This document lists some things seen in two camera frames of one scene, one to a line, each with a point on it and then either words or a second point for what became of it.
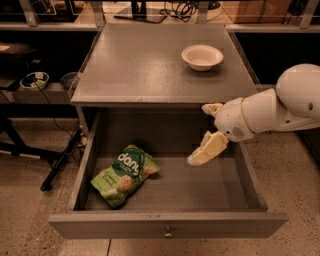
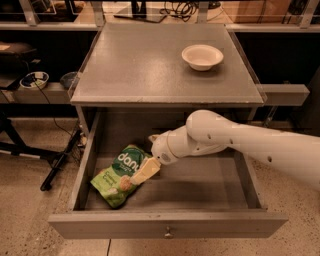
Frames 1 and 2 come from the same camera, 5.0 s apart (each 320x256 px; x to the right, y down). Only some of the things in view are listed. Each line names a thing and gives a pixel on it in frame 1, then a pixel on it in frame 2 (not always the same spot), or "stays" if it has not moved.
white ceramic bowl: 201,57 stays
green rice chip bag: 114,184 stays
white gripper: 230,119 to 160,147
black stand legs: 16,143 stays
